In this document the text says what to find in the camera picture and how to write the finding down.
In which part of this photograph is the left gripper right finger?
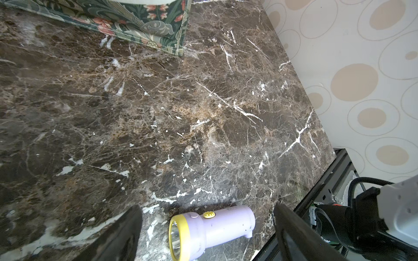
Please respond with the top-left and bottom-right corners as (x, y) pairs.
(273, 202), (346, 261)

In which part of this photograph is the purple flashlight bottom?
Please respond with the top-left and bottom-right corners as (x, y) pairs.
(168, 206), (256, 261)

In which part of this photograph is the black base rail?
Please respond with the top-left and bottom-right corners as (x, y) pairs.
(251, 148), (357, 261)

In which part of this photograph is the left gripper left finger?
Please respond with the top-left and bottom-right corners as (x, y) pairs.
(74, 206), (143, 261)

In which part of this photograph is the cream canvas tote bag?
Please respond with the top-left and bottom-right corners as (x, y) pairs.
(1, 0), (192, 56)

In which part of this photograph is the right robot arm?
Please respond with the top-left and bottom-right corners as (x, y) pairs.
(310, 176), (418, 261)

